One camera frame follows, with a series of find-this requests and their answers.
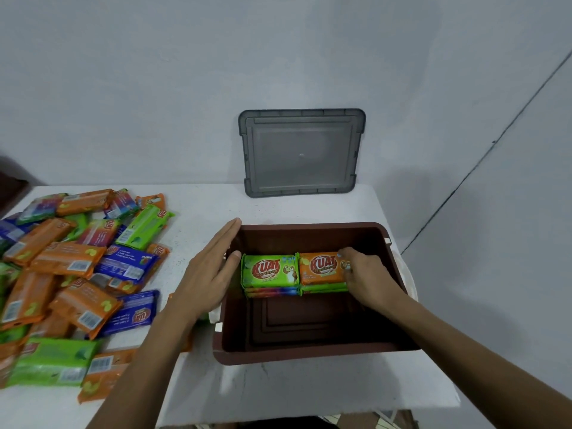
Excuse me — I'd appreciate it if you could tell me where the brown plastic bin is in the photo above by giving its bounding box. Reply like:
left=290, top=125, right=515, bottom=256
left=212, top=222, right=421, bottom=366

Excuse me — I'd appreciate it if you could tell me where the orange soap bar packet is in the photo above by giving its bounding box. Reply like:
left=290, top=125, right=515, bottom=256
left=298, top=251, right=352, bottom=286

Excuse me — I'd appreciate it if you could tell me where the person's right forearm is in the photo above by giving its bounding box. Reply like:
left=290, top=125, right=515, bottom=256
left=380, top=288, right=572, bottom=429

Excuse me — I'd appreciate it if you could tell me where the person's right hand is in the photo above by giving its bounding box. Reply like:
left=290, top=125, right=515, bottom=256
left=337, top=247, right=410, bottom=316

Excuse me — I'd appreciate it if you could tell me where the person's left forearm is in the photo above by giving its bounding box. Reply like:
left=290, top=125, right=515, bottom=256
left=86, top=296, right=211, bottom=429

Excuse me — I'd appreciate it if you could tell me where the pile of mixed soap packets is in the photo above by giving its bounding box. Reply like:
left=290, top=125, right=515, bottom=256
left=0, top=188, right=195, bottom=405

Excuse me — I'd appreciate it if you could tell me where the multicoloured soap bar packet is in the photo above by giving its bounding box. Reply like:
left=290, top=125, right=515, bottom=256
left=243, top=286, right=301, bottom=299

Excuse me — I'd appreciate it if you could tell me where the grey plastic lid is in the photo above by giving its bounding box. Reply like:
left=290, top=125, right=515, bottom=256
left=238, top=108, right=366, bottom=198

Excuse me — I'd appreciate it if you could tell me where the dark brown furniture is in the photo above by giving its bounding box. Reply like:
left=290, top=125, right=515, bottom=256
left=0, top=156, right=33, bottom=218

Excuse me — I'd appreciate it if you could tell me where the person's left hand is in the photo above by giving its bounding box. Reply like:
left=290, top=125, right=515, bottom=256
left=171, top=218, right=243, bottom=321

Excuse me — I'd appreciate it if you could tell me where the green soap bar packet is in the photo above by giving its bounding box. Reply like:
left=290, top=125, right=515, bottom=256
left=300, top=282, right=349, bottom=296
left=240, top=254, right=301, bottom=291

